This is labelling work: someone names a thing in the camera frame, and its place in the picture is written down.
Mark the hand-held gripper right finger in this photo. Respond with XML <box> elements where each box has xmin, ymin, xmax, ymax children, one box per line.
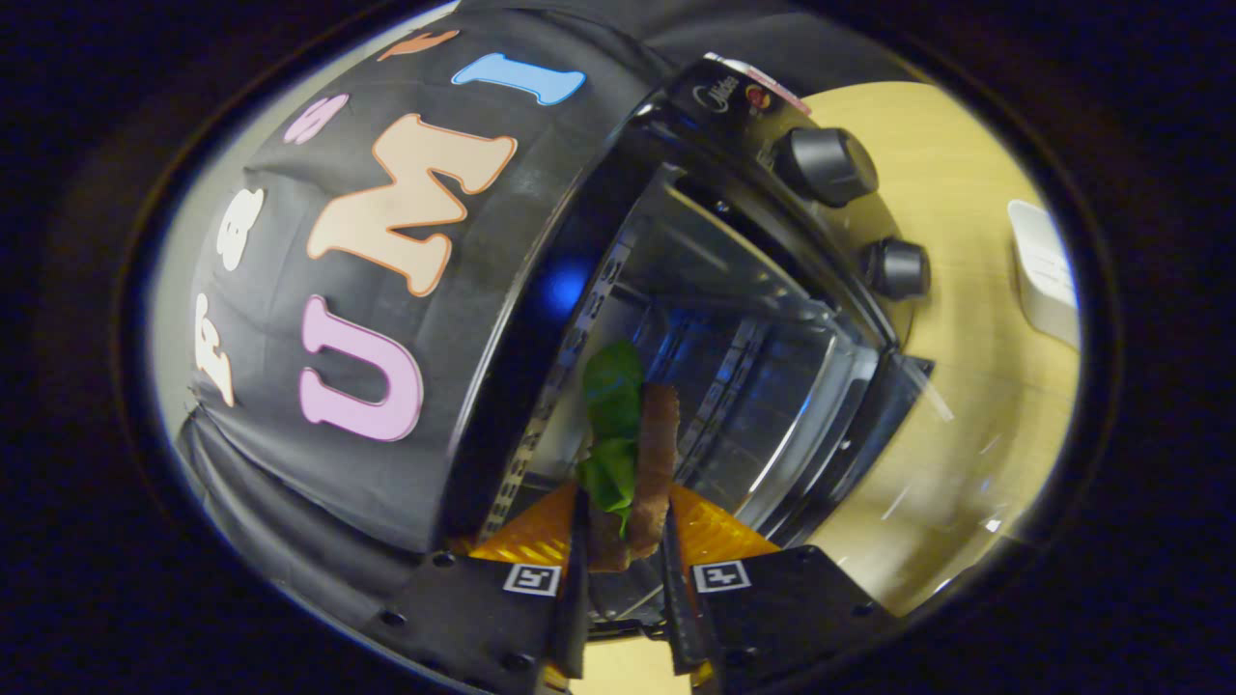
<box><xmin>661</xmin><ymin>483</ymin><xmax>899</xmax><ymax>691</ymax></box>

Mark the lettuce sandwich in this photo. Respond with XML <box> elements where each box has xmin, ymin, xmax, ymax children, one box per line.
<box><xmin>576</xmin><ymin>338</ymin><xmax>682</xmax><ymax>572</ymax></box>

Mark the black toaster oven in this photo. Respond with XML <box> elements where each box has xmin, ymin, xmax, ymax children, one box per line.
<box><xmin>439</xmin><ymin>53</ymin><xmax>936</xmax><ymax>640</ymax></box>

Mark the white toaster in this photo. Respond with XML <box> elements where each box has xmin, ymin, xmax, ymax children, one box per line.
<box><xmin>1007</xmin><ymin>200</ymin><xmax>1081</xmax><ymax>350</ymax></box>

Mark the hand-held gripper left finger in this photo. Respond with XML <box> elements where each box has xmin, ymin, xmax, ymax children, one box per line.
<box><xmin>372</xmin><ymin>481</ymin><xmax>592</xmax><ymax>695</ymax></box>

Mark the black backdrop cloth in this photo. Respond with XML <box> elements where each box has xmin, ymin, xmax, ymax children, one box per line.
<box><xmin>179</xmin><ymin>0</ymin><xmax>909</xmax><ymax>619</ymax></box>

